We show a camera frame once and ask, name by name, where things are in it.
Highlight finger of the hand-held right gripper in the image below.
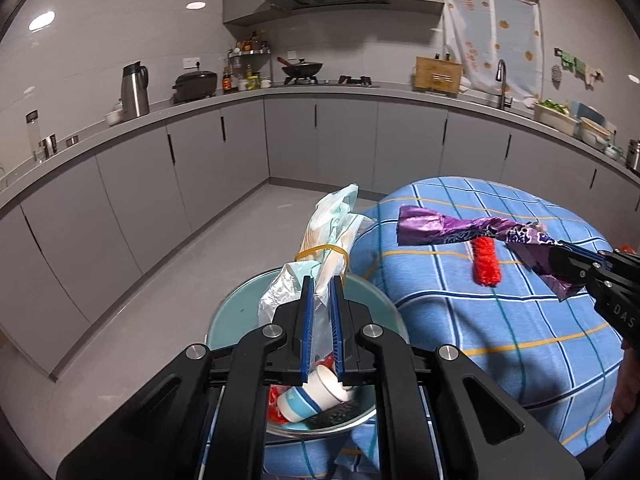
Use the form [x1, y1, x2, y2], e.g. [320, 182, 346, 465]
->
[542, 249, 601, 292]
[555, 241, 613, 267]

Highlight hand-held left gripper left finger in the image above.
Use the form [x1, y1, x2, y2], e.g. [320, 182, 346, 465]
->
[56, 276, 316, 480]

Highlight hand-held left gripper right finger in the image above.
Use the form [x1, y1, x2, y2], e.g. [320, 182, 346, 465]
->
[330, 276, 586, 480]

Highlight teal enamel basin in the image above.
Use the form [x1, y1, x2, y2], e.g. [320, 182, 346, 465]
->
[206, 269, 408, 438]

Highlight white blue-striped paper cup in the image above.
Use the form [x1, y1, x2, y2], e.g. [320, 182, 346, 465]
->
[276, 365, 358, 423]

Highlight grey knitted cloth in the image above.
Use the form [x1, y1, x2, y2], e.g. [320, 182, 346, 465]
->
[305, 400, 361, 431]

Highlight clear plastic bag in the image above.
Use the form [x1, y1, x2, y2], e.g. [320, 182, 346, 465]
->
[257, 183, 376, 376]

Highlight purple foil wrapper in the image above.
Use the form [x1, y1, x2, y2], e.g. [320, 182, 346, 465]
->
[396, 204, 583, 303]

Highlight person's right forearm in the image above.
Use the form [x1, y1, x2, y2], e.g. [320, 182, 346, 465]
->
[614, 347, 640, 423]

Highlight red fuzzy cloth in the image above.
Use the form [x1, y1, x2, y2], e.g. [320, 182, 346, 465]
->
[470, 237, 502, 288]

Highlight blue plaid tablecloth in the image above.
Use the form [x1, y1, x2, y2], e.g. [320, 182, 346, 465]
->
[262, 176, 626, 480]

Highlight white basin with greens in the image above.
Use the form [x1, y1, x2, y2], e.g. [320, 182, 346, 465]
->
[532, 100, 576, 136]

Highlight black kitchen faucet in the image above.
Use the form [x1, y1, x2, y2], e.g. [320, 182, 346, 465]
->
[495, 59, 516, 110]

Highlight grey kitchen counter cabinets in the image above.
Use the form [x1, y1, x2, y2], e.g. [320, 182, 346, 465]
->
[0, 82, 640, 381]

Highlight wooden knife block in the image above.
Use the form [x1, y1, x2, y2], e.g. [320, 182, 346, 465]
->
[412, 55, 463, 95]

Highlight white orange-print curtain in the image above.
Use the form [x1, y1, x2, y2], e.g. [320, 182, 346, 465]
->
[442, 0, 543, 103]

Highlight black wok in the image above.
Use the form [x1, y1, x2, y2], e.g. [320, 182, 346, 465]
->
[277, 56, 324, 86]

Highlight black electric cooker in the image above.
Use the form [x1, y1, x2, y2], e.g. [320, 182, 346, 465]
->
[172, 71, 218, 106]

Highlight spice rack with bottles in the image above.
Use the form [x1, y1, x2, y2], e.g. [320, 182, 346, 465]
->
[222, 30, 273, 93]

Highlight steel thermos jug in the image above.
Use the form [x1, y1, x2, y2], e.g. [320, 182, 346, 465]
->
[121, 61, 151, 118]

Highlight clear glass jar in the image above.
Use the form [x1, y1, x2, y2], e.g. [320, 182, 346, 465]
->
[26, 110, 43, 163]

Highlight hanging wall hook items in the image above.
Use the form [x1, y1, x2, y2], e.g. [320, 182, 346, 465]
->
[552, 47, 606, 86]

